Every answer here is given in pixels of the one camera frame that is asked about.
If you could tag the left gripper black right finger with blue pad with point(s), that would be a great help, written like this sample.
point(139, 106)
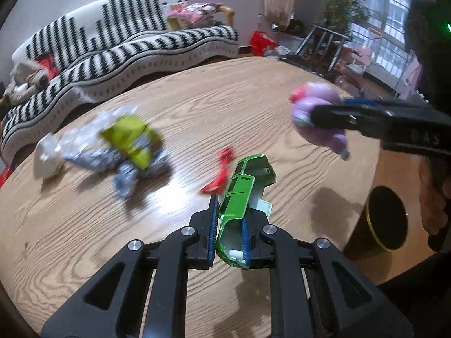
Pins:
point(315, 290)

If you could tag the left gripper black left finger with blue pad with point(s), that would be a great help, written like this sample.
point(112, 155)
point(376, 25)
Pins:
point(142, 290)

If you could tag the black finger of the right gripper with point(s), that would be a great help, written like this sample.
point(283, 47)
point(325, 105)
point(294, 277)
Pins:
point(368, 117)

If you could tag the pink purple pig toy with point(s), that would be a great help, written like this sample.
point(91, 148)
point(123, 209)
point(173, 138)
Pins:
point(304, 99)

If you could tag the green toy car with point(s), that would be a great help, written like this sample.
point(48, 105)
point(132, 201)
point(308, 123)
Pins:
point(244, 193)

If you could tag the black round trash bin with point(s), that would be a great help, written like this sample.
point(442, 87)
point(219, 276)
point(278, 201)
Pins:
point(386, 218)

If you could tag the person's hand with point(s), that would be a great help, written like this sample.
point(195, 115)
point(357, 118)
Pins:
point(432, 200)

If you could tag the green potted plant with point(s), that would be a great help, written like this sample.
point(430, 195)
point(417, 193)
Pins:
point(338, 15)

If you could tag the small crumpled foil ball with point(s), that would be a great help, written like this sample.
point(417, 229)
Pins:
point(126, 179)

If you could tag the red bag on floor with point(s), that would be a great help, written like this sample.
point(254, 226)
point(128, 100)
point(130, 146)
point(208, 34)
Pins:
point(262, 44)

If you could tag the red plastic toy piece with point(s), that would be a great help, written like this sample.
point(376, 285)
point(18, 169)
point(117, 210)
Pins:
point(218, 184)

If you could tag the crumpled silver blue foil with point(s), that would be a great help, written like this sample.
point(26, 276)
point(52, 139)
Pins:
point(98, 160)

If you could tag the crumpled white paper ball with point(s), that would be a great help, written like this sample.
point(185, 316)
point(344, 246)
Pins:
point(47, 158)

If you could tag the clear crumpled plastic bag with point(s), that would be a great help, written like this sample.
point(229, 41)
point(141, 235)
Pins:
point(88, 136)

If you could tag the yellow green snack bag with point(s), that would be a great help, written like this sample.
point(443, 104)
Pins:
point(134, 139)

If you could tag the red plastic child chair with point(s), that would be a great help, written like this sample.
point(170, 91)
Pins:
point(5, 175)

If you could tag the pink cartoon pillow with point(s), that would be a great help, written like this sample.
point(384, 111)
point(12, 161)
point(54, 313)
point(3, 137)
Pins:
point(189, 14)

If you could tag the brown plush toy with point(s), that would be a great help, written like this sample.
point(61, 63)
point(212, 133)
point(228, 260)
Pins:
point(27, 78)

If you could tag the black white striped sofa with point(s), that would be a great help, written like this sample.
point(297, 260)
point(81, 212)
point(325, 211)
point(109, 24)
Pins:
point(100, 50)

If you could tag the metal frame rack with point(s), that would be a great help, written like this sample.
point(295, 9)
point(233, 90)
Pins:
point(321, 48)

